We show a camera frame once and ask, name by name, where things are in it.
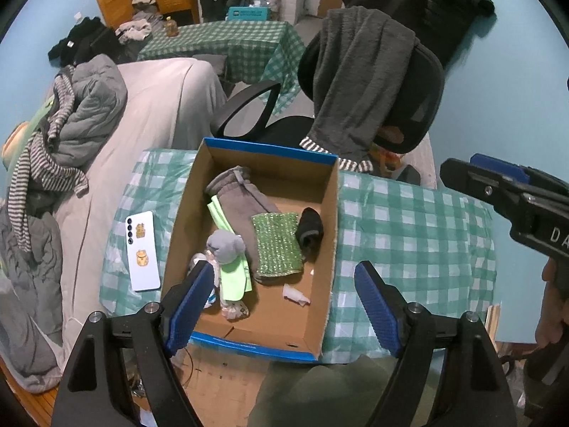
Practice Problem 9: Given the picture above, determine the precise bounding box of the dark grey towel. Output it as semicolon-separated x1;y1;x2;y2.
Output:
300;6;419;173

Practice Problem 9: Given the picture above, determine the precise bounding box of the white patterned socks bundle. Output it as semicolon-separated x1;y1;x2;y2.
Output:
190;251;253;321

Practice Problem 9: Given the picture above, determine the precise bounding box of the striped grey garment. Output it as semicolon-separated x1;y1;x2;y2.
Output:
8;65;89;253

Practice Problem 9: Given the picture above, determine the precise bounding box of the black office chair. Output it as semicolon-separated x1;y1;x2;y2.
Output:
211;31;445;173

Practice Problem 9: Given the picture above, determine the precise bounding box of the light grey couch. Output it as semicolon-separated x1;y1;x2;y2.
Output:
54;58;227;366

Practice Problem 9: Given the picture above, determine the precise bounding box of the white sock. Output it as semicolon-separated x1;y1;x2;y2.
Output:
283;284;310;306

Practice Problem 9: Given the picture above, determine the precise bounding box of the teal plastic crate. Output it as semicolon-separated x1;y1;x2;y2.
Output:
227;6;270;21

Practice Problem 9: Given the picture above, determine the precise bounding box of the far green checkered table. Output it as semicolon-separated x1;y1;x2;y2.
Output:
137;20;306;114

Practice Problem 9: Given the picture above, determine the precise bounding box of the green knitted cloth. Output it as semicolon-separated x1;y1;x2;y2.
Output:
251;212;304;283

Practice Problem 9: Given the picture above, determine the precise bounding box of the black sock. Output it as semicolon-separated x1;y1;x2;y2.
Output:
295;207;324;257

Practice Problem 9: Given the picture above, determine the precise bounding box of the white smartphone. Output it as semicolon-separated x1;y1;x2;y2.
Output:
124;211;161;292

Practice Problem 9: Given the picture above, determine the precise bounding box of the black clothes pile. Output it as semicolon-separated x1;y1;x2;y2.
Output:
47;17;128;68

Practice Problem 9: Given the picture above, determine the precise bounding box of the blue-edged cardboard box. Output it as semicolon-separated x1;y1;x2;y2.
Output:
163;138;339;363

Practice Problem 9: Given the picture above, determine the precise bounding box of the person's right hand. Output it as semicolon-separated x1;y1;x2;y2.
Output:
535;258;568;348

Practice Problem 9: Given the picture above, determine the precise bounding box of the amber bottle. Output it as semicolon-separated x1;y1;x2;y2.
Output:
163;16;179;38

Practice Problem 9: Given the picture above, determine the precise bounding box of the grey quilted jacket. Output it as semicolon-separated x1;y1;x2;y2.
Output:
1;55;127;393

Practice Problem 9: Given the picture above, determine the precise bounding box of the light green microfiber cloth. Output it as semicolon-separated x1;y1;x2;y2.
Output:
206;196;253;302

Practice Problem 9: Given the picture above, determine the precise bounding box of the grey fuzzy sock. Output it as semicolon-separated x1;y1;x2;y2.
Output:
204;166;280;283

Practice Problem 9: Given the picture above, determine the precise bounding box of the orange toy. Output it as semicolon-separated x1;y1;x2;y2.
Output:
369;143;405;178

